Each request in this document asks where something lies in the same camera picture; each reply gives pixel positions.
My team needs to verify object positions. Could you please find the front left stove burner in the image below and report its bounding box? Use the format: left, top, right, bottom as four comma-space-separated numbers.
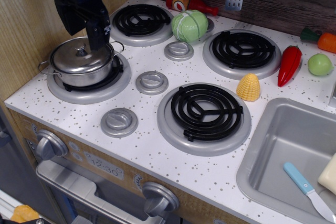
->
47, 54, 131, 104

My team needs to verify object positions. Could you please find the grey stovetop knob front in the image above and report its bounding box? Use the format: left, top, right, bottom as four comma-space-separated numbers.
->
100, 108, 139, 138

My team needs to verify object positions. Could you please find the grey stovetop knob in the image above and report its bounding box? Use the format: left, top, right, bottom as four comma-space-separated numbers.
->
164, 41, 194, 61
135, 71, 169, 95
100, 108, 139, 138

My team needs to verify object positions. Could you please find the back right stove burner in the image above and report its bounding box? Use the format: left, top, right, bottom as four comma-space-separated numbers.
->
203, 29, 281, 80

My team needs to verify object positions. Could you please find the stove burner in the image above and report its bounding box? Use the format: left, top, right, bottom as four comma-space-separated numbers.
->
203, 29, 281, 80
110, 4, 173, 47
157, 83, 251, 157
47, 54, 131, 104

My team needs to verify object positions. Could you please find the left oven knob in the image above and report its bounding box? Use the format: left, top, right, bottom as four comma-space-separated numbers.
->
36, 130, 68, 161

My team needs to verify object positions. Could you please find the red toy chili pepper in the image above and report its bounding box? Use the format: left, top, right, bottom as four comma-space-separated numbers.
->
278, 46, 302, 87

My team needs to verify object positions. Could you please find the grey faucet base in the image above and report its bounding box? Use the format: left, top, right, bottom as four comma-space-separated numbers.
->
329, 84, 336, 108

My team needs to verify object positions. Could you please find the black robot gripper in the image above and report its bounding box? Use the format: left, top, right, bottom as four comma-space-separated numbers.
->
54, 0, 111, 50

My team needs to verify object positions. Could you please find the grey stovetop knob middle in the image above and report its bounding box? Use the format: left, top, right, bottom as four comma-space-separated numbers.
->
135, 71, 169, 95

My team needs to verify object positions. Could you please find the orange toy carrot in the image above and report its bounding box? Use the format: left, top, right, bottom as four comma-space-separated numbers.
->
300, 27, 335, 53

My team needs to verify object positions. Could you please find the front right stove burner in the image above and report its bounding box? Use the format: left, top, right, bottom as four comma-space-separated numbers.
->
157, 83, 251, 157

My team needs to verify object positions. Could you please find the yellow toy on floor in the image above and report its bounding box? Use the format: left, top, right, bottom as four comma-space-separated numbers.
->
10, 205, 39, 223

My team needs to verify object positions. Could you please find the blue handled toy knife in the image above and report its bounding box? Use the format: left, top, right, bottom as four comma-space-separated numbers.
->
283, 162, 335, 223

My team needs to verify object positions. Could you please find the red toy ketchup bottle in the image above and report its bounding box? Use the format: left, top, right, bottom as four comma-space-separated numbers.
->
165, 0, 218, 16

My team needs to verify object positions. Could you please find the yellow toy corn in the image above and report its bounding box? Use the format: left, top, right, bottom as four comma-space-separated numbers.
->
236, 73, 260, 102

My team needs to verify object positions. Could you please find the green toy cabbage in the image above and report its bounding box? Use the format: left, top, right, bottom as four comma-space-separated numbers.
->
171, 10, 208, 42

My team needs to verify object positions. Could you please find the oven knob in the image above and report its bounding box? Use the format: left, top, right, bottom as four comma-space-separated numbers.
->
36, 130, 68, 161
142, 182, 180, 217

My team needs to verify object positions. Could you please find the small steel pot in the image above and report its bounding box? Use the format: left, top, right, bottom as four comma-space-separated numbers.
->
38, 41, 124, 87

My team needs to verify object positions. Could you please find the cream toy butter block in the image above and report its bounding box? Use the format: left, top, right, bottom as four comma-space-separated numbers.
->
318, 154, 336, 194

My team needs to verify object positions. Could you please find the green toy apple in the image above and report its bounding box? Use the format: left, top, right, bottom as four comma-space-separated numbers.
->
308, 54, 334, 76

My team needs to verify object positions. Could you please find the back left stove burner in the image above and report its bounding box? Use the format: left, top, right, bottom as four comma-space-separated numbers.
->
110, 4, 173, 47

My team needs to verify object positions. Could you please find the right oven knob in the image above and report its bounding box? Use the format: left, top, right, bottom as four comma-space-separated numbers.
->
142, 182, 180, 217

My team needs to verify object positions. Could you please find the grey oven door handle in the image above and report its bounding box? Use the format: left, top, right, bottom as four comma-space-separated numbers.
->
36, 161, 166, 223

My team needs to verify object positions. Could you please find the steel pot lid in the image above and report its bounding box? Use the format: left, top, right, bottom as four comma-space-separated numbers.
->
50, 37, 114, 74

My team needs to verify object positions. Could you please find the grey stovetop knob back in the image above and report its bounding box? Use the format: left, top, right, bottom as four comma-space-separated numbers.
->
164, 41, 194, 61

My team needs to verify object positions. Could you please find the grey toy sink basin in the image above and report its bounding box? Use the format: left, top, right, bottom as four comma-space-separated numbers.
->
236, 98, 335, 223

